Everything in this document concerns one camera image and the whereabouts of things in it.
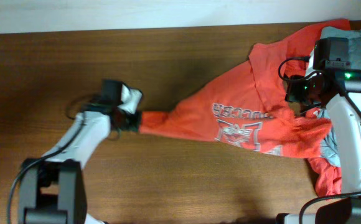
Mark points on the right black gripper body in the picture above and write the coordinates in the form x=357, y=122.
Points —
x=300, y=91

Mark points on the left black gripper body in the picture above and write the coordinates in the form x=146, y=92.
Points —
x=131, y=122

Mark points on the orange printed t-shirt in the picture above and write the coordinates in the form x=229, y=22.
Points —
x=244, y=107

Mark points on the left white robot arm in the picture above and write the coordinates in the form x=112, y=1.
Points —
x=51, y=188

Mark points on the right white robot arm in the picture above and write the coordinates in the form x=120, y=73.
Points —
x=346, y=207

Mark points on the grey t-shirt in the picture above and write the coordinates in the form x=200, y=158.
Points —
x=342, y=61

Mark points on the orange shirt in pile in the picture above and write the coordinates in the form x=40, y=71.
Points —
x=326, y=163

